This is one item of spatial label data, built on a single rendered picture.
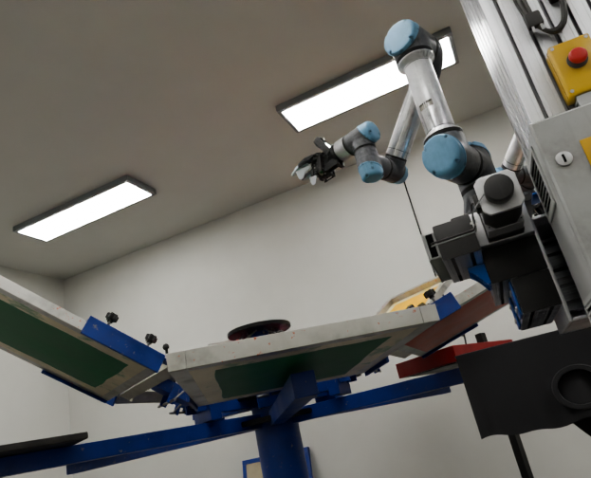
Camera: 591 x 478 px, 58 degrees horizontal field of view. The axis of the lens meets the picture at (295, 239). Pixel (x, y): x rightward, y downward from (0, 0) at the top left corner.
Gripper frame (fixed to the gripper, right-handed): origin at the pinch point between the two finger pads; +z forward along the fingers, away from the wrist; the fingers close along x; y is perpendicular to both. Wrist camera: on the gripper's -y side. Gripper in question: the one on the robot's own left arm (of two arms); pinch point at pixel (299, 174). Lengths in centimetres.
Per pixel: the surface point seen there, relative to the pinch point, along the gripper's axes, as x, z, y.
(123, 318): 123, 381, -83
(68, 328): -53, 67, 46
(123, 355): -36, 59, 56
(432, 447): 246, 126, 80
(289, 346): -46, -33, 79
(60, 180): 0, 248, -134
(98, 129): -4, 174, -133
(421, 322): -24, -51, 76
